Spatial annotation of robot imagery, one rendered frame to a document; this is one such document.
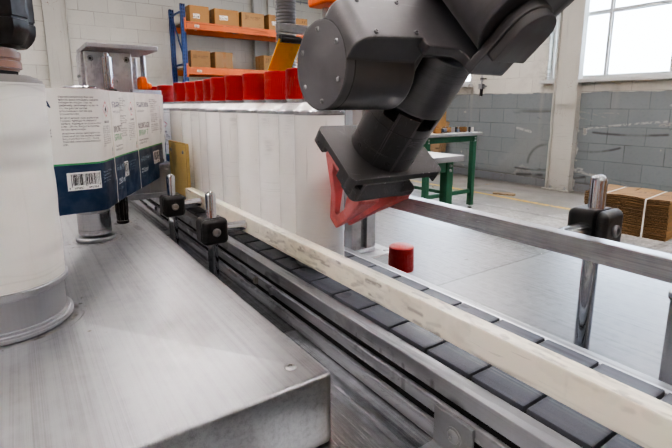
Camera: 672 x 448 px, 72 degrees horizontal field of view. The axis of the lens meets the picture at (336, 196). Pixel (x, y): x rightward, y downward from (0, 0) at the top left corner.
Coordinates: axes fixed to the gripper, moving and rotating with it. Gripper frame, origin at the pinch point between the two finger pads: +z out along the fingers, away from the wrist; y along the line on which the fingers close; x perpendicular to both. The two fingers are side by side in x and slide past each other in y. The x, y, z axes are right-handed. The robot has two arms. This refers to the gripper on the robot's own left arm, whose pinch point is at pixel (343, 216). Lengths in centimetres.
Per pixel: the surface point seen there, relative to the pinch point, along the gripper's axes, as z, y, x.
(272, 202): 8.1, 1.6, -9.3
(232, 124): 7.4, 2.2, -22.7
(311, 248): 1.0, 4.6, 2.4
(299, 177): -0.8, 3.1, -5.0
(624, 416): -15.5, 4.8, 24.4
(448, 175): 104, -166, -88
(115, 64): 20, 10, -53
